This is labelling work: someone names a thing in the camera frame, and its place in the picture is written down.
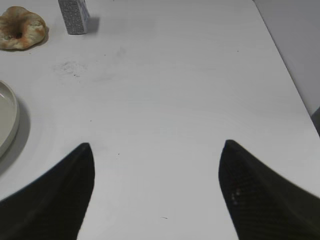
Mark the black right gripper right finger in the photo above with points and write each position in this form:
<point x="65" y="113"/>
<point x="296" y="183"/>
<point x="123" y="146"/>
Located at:
<point x="262" y="204"/>

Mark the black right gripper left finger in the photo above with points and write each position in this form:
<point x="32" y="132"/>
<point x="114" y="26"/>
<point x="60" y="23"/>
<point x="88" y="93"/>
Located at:
<point x="53" y="206"/>

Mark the pale grey ceramic plate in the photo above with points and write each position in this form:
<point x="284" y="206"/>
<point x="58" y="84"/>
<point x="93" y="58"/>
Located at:
<point x="9" y="117"/>

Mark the brown twisted bread roll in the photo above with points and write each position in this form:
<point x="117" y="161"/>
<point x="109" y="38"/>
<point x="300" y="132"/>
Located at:
<point x="21" y="29"/>

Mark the grey printed carton box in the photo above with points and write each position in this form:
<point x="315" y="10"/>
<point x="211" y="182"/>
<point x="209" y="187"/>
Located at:
<point x="75" y="16"/>

